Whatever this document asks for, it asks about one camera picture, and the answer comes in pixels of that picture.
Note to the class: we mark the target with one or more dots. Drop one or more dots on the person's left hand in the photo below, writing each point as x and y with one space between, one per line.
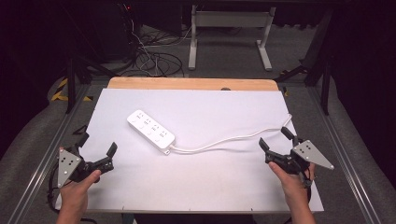
81 188

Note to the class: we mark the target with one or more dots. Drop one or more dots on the white board sheet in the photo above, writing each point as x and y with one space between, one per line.
193 149

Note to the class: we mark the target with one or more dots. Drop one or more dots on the black metal stand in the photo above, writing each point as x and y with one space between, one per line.
77 73
314 65

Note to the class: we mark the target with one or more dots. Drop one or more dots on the yellow black hazard tape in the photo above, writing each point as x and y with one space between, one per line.
63 93

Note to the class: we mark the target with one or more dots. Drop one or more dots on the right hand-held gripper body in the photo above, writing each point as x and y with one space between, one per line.
303 157

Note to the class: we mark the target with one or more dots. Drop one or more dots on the white power strip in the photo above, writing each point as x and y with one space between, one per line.
151 131

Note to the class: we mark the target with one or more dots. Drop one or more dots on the person's right hand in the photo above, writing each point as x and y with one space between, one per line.
291 183

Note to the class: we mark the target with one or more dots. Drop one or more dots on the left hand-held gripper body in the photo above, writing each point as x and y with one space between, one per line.
69 162

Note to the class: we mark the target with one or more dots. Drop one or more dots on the white table frame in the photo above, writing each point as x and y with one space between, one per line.
229 35

